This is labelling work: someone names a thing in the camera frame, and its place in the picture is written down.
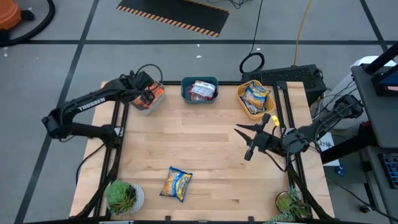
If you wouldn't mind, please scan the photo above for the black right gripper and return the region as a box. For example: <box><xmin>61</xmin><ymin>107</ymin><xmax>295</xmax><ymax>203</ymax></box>
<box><xmin>233</xmin><ymin>113</ymin><xmax>284</xmax><ymax>162</ymax></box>

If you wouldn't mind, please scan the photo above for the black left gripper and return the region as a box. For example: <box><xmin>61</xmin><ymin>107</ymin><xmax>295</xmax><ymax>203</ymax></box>
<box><xmin>132</xmin><ymin>70</ymin><xmax>156</xmax><ymax>106</ymax></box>

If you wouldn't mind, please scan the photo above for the orange chicken ramen pack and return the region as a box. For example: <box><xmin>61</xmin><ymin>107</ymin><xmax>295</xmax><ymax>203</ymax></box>
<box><xmin>149</xmin><ymin>83</ymin><xmax>165</xmax><ymax>101</ymax></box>
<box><xmin>133</xmin><ymin>96</ymin><xmax>149</xmax><ymax>110</ymax></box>

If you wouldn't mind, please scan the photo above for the blue soy sauce ramen pack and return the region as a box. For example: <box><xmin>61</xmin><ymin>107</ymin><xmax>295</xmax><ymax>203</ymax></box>
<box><xmin>241</xmin><ymin>90</ymin><xmax>268</xmax><ymax>115</ymax></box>
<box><xmin>159</xmin><ymin>166</ymin><xmax>193</xmax><ymax>203</ymax></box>
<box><xmin>248</xmin><ymin>81</ymin><xmax>272</xmax><ymax>98</ymax></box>

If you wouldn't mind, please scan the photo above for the red Maruchan ramen pack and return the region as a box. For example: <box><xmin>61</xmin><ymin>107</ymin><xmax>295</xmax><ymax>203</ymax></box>
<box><xmin>188</xmin><ymin>80</ymin><xmax>218</xmax><ymax>102</ymax></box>

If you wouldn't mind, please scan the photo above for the translucent white storage bin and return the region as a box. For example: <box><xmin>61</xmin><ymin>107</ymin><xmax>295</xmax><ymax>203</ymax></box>
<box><xmin>129</xmin><ymin>80</ymin><xmax>167</xmax><ymax>116</ymax></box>

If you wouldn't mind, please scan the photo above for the yellow plastic bin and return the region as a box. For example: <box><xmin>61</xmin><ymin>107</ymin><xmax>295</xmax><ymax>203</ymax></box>
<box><xmin>236</xmin><ymin>80</ymin><xmax>277</xmax><ymax>121</ymax></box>

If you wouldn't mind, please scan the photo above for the teal plastic bin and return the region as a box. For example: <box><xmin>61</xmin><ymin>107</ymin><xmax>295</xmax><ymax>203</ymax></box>
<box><xmin>180</xmin><ymin>76</ymin><xmax>220</xmax><ymax>105</ymax></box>

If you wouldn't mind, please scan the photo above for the black computer box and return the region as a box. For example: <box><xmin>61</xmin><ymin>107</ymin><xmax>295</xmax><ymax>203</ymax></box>
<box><xmin>241</xmin><ymin>64</ymin><xmax>327</xmax><ymax>105</ymax></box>

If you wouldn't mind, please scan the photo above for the succulent in black pot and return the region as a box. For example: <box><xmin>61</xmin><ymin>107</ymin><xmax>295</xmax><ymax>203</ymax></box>
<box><xmin>264</xmin><ymin>185</ymin><xmax>313</xmax><ymax>224</ymax></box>

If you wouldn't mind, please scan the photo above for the white paper sheet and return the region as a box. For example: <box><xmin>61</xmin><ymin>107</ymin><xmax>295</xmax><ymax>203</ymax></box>
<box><xmin>317</xmin><ymin>132</ymin><xmax>342</xmax><ymax>168</ymax></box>

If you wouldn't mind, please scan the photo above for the black striped floor mat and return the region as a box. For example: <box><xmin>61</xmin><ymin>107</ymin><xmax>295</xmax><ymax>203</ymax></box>
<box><xmin>116</xmin><ymin>0</ymin><xmax>231</xmax><ymax>38</ymax></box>

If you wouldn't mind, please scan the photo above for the black desk leg beam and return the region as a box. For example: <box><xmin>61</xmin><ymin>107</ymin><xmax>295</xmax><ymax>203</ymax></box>
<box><xmin>320</xmin><ymin>124</ymin><xmax>379</xmax><ymax>165</ymax></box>

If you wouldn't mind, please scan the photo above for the succulent in white pot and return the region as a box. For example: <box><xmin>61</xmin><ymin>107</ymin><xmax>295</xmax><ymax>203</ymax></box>
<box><xmin>104</xmin><ymin>179</ymin><xmax>146</xmax><ymax>216</ymax></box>

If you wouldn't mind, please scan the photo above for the grey desk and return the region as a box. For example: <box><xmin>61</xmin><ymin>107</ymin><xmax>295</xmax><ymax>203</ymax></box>
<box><xmin>351</xmin><ymin>63</ymin><xmax>398</xmax><ymax>149</ymax></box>

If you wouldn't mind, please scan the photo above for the dark desk monitor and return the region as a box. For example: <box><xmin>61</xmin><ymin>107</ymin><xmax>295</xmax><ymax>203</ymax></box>
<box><xmin>371</xmin><ymin>63</ymin><xmax>398</xmax><ymax>97</ymax></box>

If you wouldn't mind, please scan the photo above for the black keyboard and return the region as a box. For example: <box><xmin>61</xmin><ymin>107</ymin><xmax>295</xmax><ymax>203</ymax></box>
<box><xmin>377</xmin><ymin>152</ymin><xmax>398</xmax><ymax>190</ymax></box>

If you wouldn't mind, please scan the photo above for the orange vacuum cleaner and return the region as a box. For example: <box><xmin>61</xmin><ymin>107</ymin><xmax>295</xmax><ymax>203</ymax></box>
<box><xmin>0</xmin><ymin>0</ymin><xmax>22</xmax><ymax>31</ymax></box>

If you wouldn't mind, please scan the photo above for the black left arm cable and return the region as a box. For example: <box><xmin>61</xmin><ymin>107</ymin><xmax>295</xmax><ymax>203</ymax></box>
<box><xmin>135</xmin><ymin>63</ymin><xmax>164</xmax><ymax>83</ymax></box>

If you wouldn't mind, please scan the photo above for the black aluminium table frame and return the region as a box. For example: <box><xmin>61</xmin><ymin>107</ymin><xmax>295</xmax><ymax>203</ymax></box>
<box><xmin>71</xmin><ymin>80</ymin><xmax>335</xmax><ymax>224</ymax></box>

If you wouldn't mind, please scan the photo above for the black hanging cable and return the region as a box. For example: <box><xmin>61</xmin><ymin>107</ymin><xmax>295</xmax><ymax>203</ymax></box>
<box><xmin>238</xmin><ymin>0</ymin><xmax>266</xmax><ymax>75</ymax></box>

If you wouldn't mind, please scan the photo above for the yellow hanging cable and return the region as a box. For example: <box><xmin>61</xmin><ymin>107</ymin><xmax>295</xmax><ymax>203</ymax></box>
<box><xmin>293</xmin><ymin>0</ymin><xmax>313</xmax><ymax>67</ymax></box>

